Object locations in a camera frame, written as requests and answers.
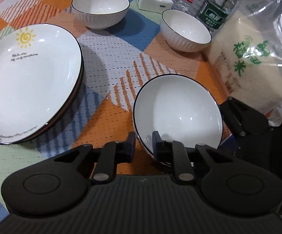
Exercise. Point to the white ribbed bowl far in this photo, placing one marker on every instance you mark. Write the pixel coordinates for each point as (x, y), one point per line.
(100, 14)

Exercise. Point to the white sun print plate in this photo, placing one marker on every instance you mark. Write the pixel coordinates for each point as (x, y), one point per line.
(40, 65)

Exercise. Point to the colourful checkered tablecloth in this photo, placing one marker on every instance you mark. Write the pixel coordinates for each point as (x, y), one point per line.
(118, 61)

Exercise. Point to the lower stacked plate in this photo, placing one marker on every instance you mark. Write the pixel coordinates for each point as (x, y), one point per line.
(59, 114)

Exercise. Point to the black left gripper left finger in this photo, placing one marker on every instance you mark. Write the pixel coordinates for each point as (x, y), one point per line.
(112, 154)

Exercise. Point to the green label water bottle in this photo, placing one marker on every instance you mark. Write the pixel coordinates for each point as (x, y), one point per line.
(214, 14)

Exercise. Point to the clear bag of rice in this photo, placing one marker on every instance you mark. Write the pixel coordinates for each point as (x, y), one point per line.
(246, 54)

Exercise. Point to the white ribbed bowl black rim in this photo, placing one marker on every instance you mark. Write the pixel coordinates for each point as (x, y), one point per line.
(180, 109)

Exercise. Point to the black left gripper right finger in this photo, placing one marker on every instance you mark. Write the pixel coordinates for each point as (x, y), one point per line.
(174, 154)

